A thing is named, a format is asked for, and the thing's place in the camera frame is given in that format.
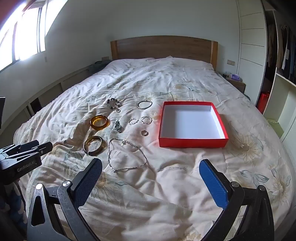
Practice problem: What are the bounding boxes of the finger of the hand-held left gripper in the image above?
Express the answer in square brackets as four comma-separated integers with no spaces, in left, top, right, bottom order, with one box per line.
[14,142,53,160]
[6,140,40,155]

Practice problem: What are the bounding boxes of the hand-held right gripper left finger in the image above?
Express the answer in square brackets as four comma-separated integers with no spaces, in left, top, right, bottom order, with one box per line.
[26,158,103,241]

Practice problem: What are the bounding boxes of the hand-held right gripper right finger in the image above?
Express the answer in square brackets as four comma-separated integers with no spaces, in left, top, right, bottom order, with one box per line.
[199,159,275,241]

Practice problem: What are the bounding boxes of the dark brown bangle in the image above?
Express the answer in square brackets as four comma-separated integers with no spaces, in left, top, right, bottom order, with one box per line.
[83,136,104,156]

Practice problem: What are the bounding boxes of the silver chain necklace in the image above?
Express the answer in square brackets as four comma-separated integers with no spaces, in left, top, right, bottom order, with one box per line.
[108,138,148,173]

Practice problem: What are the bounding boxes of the amber translucent bangle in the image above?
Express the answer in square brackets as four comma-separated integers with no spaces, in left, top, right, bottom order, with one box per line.
[90,115,110,128]

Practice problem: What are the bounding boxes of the red shallow cardboard box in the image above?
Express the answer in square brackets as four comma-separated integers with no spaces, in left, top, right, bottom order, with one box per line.
[158,101,229,147]

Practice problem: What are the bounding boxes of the low white cabinet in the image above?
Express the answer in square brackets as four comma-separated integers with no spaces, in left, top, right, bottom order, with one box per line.
[0,66,93,137]

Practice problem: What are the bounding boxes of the green cloth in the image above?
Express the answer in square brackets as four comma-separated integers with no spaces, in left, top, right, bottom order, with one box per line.
[266,118,284,137]

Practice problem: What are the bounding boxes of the thin silver bangle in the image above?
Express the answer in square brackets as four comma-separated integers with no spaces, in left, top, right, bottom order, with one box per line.
[137,100,153,110]

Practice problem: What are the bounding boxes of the red bag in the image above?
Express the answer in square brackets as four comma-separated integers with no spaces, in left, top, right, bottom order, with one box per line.
[257,91,270,114]

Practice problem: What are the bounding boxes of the wooden nightstand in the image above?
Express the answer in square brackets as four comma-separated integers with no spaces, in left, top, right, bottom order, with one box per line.
[225,74,246,93]

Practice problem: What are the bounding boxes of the bright window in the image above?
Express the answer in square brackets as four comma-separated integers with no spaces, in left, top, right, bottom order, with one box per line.
[0,5,60,70]

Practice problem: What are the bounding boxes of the open closet shelving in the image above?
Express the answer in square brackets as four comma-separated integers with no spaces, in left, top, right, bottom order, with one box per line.
[261,0,296,144]

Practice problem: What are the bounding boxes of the white wardrobe doors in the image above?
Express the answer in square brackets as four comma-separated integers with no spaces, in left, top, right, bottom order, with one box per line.
[236,0,269,109]

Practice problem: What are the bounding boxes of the wooden bed headboard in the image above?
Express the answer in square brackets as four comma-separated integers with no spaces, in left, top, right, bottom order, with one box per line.
[110,35,218,71]

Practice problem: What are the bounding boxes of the hanging clothes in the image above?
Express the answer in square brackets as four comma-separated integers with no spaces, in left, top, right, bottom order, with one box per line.
[267,21,296,79]

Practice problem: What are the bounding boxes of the black silver beaded bracelet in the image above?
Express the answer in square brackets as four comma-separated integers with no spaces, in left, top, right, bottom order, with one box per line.
[107,98,121,110]

